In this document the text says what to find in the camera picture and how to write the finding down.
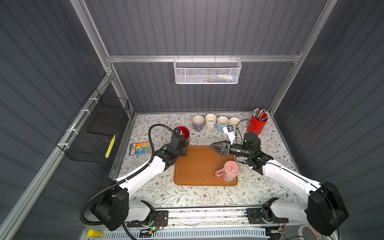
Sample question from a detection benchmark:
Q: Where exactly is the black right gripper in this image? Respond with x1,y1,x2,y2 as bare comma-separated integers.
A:
210,139,251,159

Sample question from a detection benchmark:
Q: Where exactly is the black patterned mug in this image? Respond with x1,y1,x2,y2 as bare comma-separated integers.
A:
174,126,190,145

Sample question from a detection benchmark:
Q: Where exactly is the pink patterned mug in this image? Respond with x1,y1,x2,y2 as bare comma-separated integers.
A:
215,161,240,183

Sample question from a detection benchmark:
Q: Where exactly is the light blue mug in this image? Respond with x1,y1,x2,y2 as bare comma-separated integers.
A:
217,116,229,133

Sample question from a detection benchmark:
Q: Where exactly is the light green mug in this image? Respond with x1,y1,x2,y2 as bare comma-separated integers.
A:
229,117,240,129

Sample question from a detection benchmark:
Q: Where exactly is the orange plastic tray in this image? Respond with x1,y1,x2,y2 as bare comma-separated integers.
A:
174,146,238,187

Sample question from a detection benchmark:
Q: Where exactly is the white mug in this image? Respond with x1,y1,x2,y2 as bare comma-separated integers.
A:
205,114,217,129

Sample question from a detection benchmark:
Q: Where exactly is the purple mug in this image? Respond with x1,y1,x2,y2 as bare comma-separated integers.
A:
193,115,205,132

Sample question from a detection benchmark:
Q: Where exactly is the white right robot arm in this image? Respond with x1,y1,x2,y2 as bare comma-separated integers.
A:
210,132,349,236

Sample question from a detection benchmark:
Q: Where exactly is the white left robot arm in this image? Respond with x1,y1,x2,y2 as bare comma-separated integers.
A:
79,127,188,231

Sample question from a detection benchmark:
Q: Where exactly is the clear highlighter pen pack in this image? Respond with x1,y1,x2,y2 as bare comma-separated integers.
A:
129,142,151,156

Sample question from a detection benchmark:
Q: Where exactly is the red pen holder cup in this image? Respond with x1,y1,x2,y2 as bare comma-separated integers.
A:
247,112,269,135

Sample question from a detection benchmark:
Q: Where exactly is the tape roll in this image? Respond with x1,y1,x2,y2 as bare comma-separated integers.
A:
298,225,323,240

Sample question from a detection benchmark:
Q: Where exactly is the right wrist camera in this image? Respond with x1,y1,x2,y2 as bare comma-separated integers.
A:
223,125,237,145

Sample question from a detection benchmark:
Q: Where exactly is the white wire mesh basket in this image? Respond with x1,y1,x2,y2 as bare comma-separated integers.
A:
173,57,242,85

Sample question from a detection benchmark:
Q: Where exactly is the black wire wall basket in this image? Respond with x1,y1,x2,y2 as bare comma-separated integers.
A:
57,90,130,164

